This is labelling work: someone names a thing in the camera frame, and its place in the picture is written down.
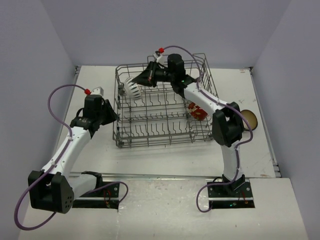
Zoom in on white bowl teal stripes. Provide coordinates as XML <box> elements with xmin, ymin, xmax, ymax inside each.
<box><xmin>123</xmin><ymin>77</ymin><xmax>142</xmax><ymax>100</ymax></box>

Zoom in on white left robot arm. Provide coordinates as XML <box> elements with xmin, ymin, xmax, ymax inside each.
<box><xmin>28</xmin><ymin>94</ymin><xmax>118</xmax><ymax>214</ymax></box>

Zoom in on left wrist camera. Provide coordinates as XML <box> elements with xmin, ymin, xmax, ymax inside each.
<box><xmin>84</xmin><ymin>86</ymin><xmax>104</xmax><ymax>97</ymax></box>

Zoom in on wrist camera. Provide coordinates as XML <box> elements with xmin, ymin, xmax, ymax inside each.
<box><xmin>153</xmin><ymin>47</ymin><xmax>165</xmax><ymax>65</ymax></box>
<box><xmin>84</xmin><ymin>86</ymin><xmax>104</xmax><ymax>97</ymax></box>

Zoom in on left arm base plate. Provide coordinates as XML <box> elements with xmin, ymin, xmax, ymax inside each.
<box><xmin>72</xmin><ymin>183</ymin><xmax>120</xmax><ymax>210</ymax></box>

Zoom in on black gold patterned bowl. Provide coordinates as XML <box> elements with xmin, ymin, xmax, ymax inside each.
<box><xmin>240</xmin><ymin>109</ymin><xmax>258</xmax><ymax>131</ymax></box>

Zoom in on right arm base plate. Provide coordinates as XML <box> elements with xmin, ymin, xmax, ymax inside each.
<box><xmin>207</xmin><ymin>179</ymin><xmax>255</xmax><ymax>210</ymax></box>

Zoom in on red floral bowl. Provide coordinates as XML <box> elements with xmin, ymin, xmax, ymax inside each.
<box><xmin>188</xmin><ymin>102</ymin><xmax>208</xmax><ymax>121</ymax></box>

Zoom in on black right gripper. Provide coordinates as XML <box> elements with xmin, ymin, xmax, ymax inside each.
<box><xmin>133</xmin><ymin>60</ymin><xmax>175</xmax><ymax>88</ymax></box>

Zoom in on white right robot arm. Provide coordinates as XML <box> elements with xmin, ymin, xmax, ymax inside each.
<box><xmin>126</xmin><ymin>51</ymin><xmax>245</xmax><ymax>197</ymax></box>

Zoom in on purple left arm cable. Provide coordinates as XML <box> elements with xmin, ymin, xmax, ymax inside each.
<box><xmin>14</xmin><ymin>84</ymin><xmax>130</xmax><ymax>231</ymax></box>

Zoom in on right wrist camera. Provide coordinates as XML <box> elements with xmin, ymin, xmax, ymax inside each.
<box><xmin>153</xmin><ymin>47</ymin><xmax>165</xmax><ymax>65</ymax></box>

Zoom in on grey wire dish rack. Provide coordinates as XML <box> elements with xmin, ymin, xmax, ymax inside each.
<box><xmin>112</xmin><ymin>63</ymin><xmax>213</xmax><ymax>148</ymax></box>

